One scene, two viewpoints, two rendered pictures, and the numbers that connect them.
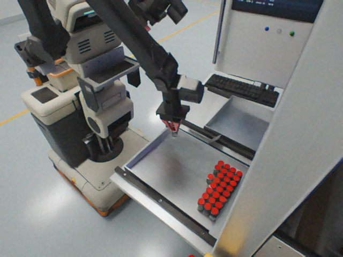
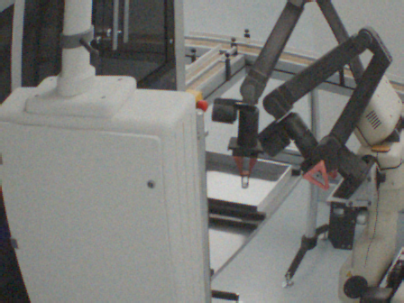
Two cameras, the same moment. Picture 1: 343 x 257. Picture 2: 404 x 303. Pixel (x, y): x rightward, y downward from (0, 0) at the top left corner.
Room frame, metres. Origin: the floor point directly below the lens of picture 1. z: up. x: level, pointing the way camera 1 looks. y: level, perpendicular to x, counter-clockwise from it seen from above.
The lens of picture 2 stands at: (3.31, -0.66, 2.45)
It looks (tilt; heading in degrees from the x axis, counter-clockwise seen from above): 26 degrees down; 169
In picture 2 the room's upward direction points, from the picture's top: 3 degrees counter-clockwise
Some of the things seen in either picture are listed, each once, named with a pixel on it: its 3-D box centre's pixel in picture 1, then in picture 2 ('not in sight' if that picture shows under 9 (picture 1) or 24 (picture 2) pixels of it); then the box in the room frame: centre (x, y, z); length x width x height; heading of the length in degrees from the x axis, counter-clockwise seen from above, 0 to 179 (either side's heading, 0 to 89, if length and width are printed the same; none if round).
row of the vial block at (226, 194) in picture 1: (226, 194); not in sight; (0.33, -0.17, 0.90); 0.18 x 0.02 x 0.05; 142
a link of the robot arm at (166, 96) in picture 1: (172, 89); (246, 116); (0.55, 0.00, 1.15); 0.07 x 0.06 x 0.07; 65
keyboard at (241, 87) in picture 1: (240, 88); not in sight; (1.02, -0.39, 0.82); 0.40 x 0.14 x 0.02; 60
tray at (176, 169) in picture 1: (186, 169); (222, 180); (0.42, -0.05, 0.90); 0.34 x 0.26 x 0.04; 52
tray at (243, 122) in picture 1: (255, 128); not in sight; (0.62, -0.35, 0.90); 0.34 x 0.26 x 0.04; 52
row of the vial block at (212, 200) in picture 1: (220, 190); not in sight; (0.34, -0.15, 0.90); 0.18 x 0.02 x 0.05; 142
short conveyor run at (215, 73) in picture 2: not in sight; (188, 86); (-0.23, -0.02, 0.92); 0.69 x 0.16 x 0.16; 142
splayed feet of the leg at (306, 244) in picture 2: not in sight; (308, 248); (-0.36, 0.49, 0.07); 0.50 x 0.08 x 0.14; 142
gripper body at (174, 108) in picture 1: (172, 104); (247, 137); (0.55, 0.00, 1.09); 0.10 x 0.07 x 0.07; 68
